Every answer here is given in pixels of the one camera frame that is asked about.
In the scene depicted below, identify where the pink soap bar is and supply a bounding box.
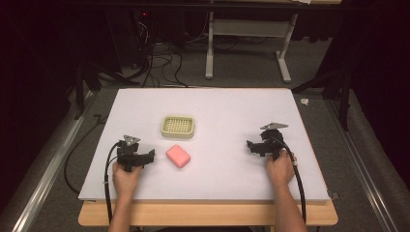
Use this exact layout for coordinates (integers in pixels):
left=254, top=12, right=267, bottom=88
left=165, top=143, right=191, bottom=169

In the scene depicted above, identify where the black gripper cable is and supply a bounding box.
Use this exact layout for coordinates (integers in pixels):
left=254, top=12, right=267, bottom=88
left=272, top=136, right=308, bottom=225
left=102, top=141, right=121, bottom=224

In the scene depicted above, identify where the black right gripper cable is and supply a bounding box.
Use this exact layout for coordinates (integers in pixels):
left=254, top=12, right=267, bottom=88
left=272, top=136, right=308, bottom=225

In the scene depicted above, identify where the wooden table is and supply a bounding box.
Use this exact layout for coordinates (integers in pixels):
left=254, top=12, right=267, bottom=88
left=77, top=86, right=339, bottom=227

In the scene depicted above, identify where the person's left hand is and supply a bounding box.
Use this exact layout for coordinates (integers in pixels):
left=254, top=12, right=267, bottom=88
left=111, top=160, right=143, bottom=198

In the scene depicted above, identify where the aluminium floor rail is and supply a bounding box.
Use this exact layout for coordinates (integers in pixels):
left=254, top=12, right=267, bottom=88
left=323, top=98, right=402, bottom=232
left=0, top=91, right=98, bottom=232

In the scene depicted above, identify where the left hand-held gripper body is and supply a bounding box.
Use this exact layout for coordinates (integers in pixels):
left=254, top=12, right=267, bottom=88
left=116, top=134, right=145, bottom=173

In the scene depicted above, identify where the cream slotted soap dish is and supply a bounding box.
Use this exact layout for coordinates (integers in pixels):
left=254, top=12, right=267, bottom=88
left=161, top=115, right=196, bottom=140

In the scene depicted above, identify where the tangle of black floor cables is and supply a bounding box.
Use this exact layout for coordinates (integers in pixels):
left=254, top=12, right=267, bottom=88
left=129, top=13, right=214, bottom=89

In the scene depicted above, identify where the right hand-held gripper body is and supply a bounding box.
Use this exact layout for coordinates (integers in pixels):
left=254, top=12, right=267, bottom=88
left=256, top=122, right=290, bottom=161

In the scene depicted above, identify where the thin black floor cable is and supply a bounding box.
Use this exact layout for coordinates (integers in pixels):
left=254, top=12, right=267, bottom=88
left=63, top=113, right=109, bottom=196

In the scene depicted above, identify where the person's right hand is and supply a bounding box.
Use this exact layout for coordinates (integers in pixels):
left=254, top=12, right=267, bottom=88
left=265, top=149, right=297, bottom=189

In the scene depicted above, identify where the white table mat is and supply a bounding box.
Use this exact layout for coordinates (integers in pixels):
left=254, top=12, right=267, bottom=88
left=77, top=87, right=331, bottom=204

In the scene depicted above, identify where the white metal desk frame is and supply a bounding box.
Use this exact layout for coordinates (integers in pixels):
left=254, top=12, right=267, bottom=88
left=204, top=11, right=300, bottom=84

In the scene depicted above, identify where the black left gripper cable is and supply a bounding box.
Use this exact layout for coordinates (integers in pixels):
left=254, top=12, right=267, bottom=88
left=102, top=141, right=121, bottom=224

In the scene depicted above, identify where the black metal stand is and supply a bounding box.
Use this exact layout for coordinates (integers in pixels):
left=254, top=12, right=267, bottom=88
left=66, top=57, right=141, bottom=121
left=291, top=69, right=354, bottom=132

